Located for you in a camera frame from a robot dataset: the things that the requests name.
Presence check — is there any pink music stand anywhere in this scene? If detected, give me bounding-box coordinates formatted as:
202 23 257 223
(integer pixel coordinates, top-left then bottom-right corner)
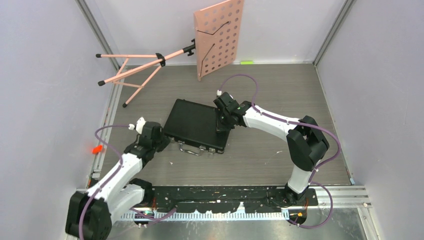
97 0 244 107

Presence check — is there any orange clip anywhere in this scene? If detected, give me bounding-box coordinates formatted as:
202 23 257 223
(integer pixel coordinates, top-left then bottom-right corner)
91 144 103 155

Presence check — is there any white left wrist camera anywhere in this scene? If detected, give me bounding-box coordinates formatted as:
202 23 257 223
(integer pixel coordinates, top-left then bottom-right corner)
128 117 147 135

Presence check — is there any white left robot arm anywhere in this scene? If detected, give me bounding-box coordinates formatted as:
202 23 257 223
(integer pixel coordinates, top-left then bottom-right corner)
65 117 170 240

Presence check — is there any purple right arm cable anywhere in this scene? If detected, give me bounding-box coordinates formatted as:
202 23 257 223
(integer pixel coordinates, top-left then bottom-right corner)
215 74 342 230

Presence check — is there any black poker set case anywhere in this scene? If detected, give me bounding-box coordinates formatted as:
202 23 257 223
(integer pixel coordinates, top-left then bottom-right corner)
163 98 230 154

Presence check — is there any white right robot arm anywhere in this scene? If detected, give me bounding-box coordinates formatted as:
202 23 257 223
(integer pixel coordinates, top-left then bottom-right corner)
213 90 330 205

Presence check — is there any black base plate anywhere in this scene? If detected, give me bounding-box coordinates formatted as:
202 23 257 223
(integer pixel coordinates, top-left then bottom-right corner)
137 185 319 214

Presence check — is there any green tape piece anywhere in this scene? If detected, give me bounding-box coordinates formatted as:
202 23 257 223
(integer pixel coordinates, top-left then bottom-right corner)
240 61 255 65

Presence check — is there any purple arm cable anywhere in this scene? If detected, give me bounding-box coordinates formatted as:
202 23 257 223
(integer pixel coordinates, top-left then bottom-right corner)
78 124 178 240
215 74 342 230

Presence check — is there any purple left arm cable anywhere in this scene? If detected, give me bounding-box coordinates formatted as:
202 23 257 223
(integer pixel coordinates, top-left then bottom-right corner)
78 124 178 240

